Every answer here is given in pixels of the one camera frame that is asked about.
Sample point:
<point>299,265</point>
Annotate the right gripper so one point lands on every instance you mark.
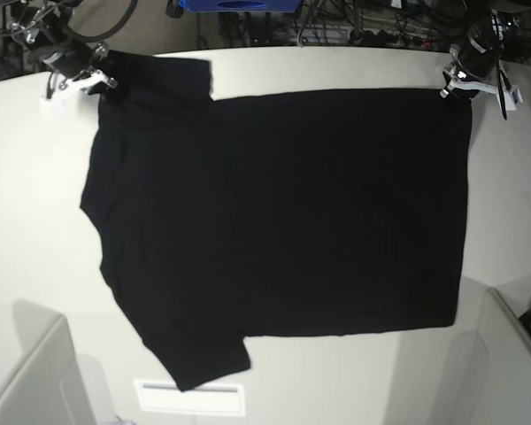
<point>73,60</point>

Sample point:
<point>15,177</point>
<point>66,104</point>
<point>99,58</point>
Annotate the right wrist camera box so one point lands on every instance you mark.
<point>52,106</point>

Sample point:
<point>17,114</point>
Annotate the left grey partition panel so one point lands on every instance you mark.
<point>45,386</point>

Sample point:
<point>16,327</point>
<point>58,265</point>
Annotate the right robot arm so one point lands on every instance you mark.
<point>36,26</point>

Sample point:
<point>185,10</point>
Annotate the grey partition panel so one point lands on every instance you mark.
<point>45,386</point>
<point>490,369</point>

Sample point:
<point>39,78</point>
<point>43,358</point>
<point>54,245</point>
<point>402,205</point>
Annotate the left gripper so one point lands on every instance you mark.
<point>478,55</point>

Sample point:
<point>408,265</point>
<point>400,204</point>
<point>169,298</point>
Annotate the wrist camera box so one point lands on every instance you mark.
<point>512,98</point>
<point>52,106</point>

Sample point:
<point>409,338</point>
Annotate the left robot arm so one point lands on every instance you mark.
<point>514,17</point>

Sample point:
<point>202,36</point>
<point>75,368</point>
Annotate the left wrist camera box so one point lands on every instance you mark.
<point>512,98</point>

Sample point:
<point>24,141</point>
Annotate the white table cable grommet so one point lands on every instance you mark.
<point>213,399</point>

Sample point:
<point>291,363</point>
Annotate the black T-shirt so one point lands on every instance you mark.
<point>317,213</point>

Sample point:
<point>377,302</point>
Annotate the right grey partition panel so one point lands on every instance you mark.
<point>490,369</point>

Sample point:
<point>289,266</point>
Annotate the blue plastic bin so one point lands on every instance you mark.
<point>201,6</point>

